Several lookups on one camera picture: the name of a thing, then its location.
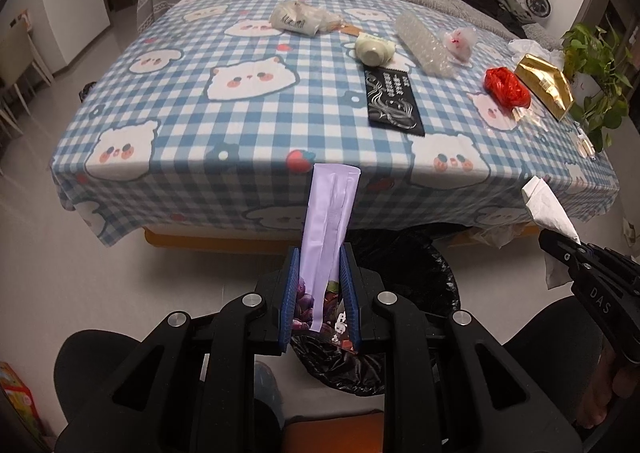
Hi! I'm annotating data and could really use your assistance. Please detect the person's dark trouser leg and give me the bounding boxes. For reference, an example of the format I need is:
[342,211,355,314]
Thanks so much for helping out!
[54,330,173,434]
[500,298,606,439]

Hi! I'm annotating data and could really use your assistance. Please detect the pink white plastic bag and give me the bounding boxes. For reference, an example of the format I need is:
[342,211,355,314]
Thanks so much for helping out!
[440,27,478,64]

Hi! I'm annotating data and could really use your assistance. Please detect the blue sock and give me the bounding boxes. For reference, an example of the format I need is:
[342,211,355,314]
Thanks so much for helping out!
[254,363,286,429]

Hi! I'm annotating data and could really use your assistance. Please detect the black wet wipe packet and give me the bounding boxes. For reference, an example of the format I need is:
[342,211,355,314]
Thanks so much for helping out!
[364,68,426,138]

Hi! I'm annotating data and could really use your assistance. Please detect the brown wooden stool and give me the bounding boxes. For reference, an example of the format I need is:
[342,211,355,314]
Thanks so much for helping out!
[280,410,386,453]

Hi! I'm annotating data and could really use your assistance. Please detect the person's right hand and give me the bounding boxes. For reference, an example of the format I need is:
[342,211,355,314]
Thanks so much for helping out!
[580,348,640,429]

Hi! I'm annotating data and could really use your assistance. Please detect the colourful cardboard box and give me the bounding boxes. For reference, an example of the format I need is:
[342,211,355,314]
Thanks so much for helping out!
[0,362,33,436]

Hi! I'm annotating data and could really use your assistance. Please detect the purple snack packet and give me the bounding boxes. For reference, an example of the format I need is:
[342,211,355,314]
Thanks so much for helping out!
[291,163,362,351]

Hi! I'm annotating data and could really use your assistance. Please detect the blue checked bear tablecloth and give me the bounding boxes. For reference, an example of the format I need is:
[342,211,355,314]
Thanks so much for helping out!
[50,0,618,246]

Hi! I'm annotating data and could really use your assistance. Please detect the cream lotion bottle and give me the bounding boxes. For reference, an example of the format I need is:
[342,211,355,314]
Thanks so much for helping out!
[355,32,398,66]

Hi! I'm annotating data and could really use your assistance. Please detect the green potted plant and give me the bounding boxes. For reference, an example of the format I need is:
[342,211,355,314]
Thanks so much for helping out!
[562,23,633,151]

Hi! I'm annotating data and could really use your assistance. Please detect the grey green clothes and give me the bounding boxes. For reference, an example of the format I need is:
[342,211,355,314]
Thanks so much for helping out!
[487,0,536,24]

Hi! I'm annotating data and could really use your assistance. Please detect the white paper tissue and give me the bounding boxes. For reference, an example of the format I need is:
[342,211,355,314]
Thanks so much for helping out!
[521,176,582,286]

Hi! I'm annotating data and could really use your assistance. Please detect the bin with black liner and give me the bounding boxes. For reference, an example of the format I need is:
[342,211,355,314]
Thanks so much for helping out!
[290,228,461,399]

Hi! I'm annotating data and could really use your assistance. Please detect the clear plastic bag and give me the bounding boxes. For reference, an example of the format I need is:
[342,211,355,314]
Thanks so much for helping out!
[470,225,521,249]

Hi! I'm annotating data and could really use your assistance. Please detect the cotton pad drawstring bag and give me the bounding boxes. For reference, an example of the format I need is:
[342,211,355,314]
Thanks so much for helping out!
[270,0,346,38]

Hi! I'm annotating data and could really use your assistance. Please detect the beige dining chair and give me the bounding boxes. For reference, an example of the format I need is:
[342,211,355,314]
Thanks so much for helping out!
[0,23,51,134]

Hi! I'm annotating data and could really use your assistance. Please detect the red plastic bag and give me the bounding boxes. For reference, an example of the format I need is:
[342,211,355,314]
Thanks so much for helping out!
[483,67,531,111]

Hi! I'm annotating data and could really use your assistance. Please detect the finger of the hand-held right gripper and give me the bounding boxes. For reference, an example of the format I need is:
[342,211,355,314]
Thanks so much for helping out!
[539,229,601,286]
[582,243,640,279]

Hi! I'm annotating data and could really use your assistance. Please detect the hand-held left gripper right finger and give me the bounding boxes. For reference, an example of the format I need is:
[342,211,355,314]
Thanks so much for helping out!
[340,243,586,453]

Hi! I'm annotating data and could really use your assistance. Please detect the white crumpled tissue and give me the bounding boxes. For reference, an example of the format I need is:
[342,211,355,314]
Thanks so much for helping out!
[507,38,563,64]

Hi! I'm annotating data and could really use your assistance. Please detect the clear bubble wrap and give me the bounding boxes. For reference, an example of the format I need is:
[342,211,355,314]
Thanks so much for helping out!
[395,13,453,78]

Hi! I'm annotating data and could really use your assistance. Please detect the small clear bottles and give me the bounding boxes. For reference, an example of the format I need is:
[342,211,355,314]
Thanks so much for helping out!
[575,125,596,158]

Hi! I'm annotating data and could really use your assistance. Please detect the black clothes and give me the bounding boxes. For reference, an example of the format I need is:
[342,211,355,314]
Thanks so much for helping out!
[460,0,526,34]

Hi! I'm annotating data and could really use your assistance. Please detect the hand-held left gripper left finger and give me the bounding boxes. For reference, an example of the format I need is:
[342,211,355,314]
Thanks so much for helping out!
[52,245,303,453]

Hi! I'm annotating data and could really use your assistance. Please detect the gold foil packet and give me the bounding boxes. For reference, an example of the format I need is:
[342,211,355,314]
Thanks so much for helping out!
[515,54,575,121]

